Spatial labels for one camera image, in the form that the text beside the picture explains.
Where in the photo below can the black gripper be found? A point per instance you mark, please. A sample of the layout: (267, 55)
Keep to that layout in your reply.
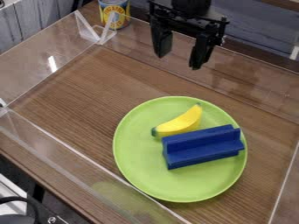
(189, 17)

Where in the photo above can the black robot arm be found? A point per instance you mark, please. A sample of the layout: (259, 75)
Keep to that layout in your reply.
(192, 18)

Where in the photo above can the yellow toy banana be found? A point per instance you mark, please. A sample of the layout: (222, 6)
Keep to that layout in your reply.
(182, 123)

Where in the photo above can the green round plate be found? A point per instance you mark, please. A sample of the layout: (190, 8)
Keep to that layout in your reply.
(186, 167)

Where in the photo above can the yellow labelled tin can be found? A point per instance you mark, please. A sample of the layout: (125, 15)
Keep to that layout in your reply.
(114, 11)

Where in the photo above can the blue plastic block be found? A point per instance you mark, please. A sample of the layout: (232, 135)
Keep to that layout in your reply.
(201, 146)

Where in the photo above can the black device with knob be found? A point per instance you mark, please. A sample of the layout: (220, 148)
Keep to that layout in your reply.
(21, 212)

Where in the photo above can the clear acrylic enclosure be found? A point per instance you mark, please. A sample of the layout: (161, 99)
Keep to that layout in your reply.
(70, 81)

